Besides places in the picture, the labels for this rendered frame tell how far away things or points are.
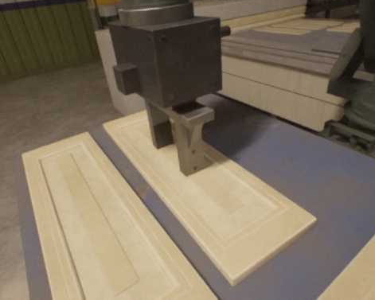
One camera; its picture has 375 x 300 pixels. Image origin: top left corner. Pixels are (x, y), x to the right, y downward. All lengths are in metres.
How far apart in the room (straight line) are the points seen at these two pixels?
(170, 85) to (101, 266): 0.31
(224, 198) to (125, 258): 0.21
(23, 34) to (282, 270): 6.79
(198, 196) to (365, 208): 0.31
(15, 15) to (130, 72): 6.46
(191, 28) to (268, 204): 0.34
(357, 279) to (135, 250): 0.33
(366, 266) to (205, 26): 0.44
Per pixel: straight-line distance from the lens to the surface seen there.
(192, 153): 0.57
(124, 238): 0.51
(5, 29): 6.94
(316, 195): 0.60
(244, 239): 0.47
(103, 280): 0.47
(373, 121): 1.53
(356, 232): 0.55
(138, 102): 3.44
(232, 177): 0.59
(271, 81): 2.63
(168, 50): 0.44
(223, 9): 3.48
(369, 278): 0.48
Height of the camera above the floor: 1.43
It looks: 30 degrees down
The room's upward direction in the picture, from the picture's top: 6 degrees counter-clockwise
